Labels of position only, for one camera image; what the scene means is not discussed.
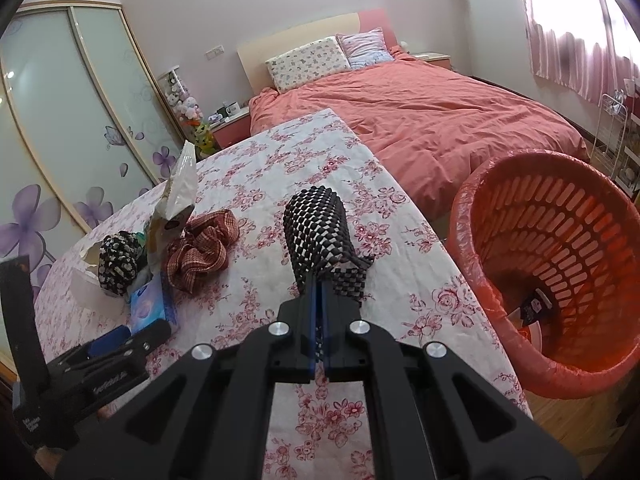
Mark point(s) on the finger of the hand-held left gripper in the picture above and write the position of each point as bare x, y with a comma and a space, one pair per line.
155, 332
112, 340

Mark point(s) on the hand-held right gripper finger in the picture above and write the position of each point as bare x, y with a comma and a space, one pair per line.
314, 340
326, 320

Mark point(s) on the black white checkered sock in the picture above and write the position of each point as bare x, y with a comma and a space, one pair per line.
315, 225

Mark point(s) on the red plastic basket with liner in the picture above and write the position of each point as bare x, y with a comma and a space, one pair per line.
575, 210

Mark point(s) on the blue tissue packet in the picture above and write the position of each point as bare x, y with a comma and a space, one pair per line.
147, 310

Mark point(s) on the black white patterned cloth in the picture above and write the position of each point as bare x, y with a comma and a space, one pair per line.
117, 260

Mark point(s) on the red plaid scrunchie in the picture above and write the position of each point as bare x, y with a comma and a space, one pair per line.
200, 260

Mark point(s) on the clear plastic snack bag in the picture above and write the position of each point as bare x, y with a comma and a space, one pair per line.
180, 185

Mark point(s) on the red floral white cloth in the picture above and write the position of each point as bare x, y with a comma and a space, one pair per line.
310, 160

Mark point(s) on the white packet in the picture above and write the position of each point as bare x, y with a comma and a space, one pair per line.
525, 335

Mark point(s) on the green plush toy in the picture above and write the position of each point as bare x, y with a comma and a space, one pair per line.
205, 137

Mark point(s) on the black packet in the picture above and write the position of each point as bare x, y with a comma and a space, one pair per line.
536, 307

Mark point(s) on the pink nightstand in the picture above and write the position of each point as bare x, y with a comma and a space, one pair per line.
230, 132
432, 59

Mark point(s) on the white mug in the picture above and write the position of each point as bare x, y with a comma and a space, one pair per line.
231, 110

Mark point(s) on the wardrobe with purple flower doors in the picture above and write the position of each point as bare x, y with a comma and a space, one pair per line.
50, 110

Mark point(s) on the salmon duvet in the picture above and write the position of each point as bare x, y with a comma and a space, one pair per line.
425, 110

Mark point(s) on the stuffed toys pile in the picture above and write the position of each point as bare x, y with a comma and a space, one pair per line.
177, 92

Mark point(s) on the floral print pillow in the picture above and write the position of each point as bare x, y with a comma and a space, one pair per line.
307, 62

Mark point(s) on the pink blue striped pillow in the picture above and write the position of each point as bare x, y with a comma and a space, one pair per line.
365, 47

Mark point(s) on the cream and pink headboard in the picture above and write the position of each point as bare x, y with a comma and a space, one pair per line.
280, 35

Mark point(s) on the pink curtain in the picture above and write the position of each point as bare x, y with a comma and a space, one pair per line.
575, 35

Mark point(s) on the white wall socket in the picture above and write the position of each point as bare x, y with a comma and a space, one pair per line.
214, 51

